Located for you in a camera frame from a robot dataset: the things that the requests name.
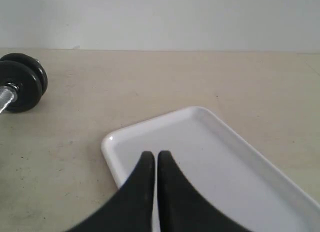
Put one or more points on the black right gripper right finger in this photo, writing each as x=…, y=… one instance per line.
x=181, y=208

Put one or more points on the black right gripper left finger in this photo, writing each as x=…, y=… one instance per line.
x=130, y=208

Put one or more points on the chrome dumbbell with black plates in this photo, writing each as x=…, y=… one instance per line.
x=20, y=88

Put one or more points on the black weight plate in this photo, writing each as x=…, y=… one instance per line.
x=32, y=64

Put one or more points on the white rectangular tray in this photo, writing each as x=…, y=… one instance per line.
x=224, y=168

